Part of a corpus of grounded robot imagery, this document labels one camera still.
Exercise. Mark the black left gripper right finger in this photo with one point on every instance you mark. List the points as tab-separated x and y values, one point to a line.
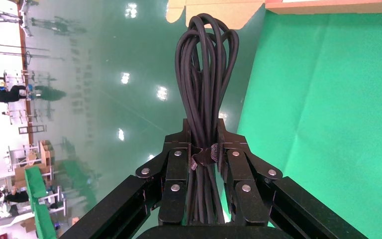
240	171

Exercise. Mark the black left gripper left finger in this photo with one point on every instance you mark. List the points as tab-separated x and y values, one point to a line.
174	171

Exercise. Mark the orange cardboard box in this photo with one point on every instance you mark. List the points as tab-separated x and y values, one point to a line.
224	13

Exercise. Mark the green table mat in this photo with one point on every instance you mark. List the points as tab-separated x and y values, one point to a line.
326	115

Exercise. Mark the stacked brown cardboard boxes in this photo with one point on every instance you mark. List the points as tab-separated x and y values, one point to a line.
46	153

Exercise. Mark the green cloth covered table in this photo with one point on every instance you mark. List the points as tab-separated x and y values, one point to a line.
34	181

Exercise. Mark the person in black clothes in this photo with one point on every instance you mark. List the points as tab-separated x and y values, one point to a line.
16	197
8	95

